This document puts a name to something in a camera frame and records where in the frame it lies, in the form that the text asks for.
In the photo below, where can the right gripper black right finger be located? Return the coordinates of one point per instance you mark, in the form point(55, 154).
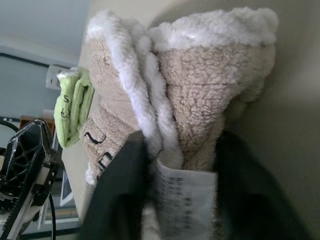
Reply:
point(250, 200)

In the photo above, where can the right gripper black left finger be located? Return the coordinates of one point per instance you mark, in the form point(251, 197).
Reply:
point(120, 190)

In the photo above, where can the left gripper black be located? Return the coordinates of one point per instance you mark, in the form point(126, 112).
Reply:
point(37, 190)

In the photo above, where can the beige towel with white trim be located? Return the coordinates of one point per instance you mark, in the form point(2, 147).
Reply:
point(205, 95)

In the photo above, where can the green folded towel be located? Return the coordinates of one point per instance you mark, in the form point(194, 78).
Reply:
point(75, 110)

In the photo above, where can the white framed panel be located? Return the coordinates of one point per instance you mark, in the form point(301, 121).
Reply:
point(66, 187)

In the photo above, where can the white wall socket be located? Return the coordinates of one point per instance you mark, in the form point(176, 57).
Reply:
point(58, 75)

